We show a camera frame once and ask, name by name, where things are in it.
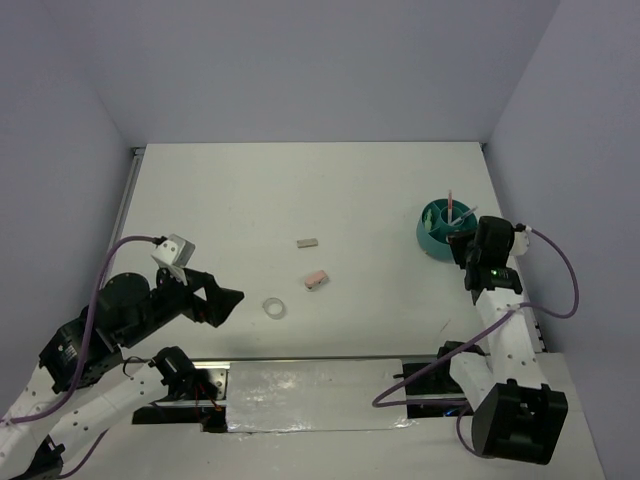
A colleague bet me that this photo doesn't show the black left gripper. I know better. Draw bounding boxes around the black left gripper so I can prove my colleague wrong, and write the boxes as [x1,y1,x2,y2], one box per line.
[122,261,245,346]

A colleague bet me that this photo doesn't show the red highlighter pen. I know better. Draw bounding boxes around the red highlighter pen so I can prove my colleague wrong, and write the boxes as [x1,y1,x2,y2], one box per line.
[447,189,454,225]

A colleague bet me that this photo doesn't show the clear tape roll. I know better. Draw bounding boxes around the clear tape roll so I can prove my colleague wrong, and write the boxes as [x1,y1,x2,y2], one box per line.
[262,297,287,320]

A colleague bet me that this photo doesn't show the grey rectangular eraser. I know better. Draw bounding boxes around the grey rectangular eraser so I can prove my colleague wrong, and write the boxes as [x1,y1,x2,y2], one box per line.
[296,238,319,249]

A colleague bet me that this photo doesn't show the clear ballpoint pen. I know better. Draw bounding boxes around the clear ballpoint pen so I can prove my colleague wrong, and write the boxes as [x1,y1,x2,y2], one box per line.
[449,206,478,226]

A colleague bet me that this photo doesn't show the green correction tape dispenser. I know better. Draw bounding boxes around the green correction tape dispenser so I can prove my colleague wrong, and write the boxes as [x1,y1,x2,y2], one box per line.
[424,209,433,232]

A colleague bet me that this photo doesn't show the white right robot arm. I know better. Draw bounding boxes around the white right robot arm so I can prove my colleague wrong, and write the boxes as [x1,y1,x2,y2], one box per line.
[434,216,568,465]

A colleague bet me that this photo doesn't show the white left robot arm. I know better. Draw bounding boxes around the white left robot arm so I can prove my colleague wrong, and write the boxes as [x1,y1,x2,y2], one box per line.
[1,269,244,479]

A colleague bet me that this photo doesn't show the teal round desk organizer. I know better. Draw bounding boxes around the teal round desk organizer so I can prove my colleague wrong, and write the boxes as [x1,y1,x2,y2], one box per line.
[416,198,478,262]

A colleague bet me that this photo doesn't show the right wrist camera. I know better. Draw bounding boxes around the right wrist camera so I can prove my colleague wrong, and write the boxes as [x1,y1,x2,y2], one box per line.
[510,224,531,257]

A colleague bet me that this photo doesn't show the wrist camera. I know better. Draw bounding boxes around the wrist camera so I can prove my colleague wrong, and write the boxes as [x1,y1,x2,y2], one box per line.
[510,224,531,257]
[151,234,196,285]

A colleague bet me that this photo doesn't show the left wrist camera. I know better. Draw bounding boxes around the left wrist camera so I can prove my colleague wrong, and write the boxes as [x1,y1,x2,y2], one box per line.
[151,234,196,285]

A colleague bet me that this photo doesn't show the aluminium table rail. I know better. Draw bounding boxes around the aluminium table rail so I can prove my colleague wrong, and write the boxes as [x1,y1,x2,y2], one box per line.
[89,145,146,321]

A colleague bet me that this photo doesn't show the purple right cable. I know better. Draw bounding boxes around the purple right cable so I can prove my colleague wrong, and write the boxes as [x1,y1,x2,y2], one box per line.
[372,227,582,459]

